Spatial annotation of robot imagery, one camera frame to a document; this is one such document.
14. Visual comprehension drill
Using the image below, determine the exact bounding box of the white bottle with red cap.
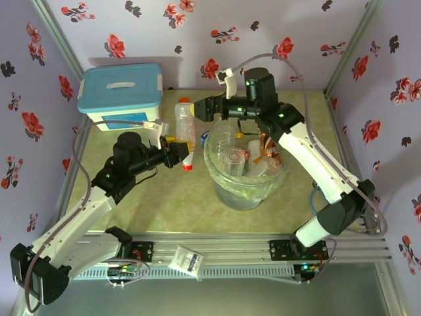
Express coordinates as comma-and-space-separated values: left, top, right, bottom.
173, 100, 199, 172

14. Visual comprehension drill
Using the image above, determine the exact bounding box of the brown coffee drink bottle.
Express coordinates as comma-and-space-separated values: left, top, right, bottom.
259, 131, 284, 165

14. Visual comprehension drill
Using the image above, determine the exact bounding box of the translucent green bin liner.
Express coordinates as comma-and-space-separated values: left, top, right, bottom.
203, 118, 293, 202

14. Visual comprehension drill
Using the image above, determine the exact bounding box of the bottle with white orange label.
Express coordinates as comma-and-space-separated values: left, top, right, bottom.
246, 154, 280, 178

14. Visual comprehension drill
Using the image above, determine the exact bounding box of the clear plastic trash bin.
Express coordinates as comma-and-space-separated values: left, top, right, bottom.
203, 118, 293, 212

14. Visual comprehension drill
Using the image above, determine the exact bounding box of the storage box with blue lid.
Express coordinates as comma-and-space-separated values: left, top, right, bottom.
76, 63, 164, 132

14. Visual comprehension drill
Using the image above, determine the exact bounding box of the blue tube loop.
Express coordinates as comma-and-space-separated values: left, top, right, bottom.
310, 184, 330, 217

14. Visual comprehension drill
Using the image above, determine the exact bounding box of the white paper packet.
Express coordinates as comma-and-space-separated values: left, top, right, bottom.
168, 245, 205, 282

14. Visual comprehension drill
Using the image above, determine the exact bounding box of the circuit board with green light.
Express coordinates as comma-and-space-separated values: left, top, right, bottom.
294, 261, 322, 284

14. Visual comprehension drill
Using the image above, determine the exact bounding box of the grey hose of left arm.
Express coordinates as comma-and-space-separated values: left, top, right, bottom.
24, 120, 147, 313

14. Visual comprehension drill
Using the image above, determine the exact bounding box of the grey hose of arm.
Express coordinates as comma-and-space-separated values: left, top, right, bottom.
235, 53, 388, 284
24, 120, 147, 313

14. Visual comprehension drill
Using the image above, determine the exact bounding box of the aluminium side rail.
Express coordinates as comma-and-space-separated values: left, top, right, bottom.
37, 117, 91, 243

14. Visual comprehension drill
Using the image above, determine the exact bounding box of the grey hose of right arm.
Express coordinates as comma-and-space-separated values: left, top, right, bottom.
235, 53, 388, 284

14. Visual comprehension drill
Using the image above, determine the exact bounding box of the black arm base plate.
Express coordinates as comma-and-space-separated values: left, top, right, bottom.
268, 239, 330, 261
129, 241, 155, 264

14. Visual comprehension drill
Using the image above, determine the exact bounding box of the circuit board with coloured wires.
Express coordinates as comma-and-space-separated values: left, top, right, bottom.
105, 261, 139, 278

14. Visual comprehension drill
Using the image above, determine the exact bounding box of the thin grey cable loop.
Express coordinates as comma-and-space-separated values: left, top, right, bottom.
107, 252, 152, 290

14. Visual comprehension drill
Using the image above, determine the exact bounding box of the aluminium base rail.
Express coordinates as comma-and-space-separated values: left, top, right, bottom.
31, 232, 394, 266

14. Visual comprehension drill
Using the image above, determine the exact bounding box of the aluminium corner post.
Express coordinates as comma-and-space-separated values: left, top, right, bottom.
31, 0, 86, 80
324, 0, 385, 98

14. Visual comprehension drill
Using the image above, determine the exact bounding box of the slotted white cable duct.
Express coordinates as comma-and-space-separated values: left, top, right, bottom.
74, 265, 294, 281

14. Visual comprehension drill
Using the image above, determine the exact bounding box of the grey metal bracket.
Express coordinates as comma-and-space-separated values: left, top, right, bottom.
360, 212, 379, 235

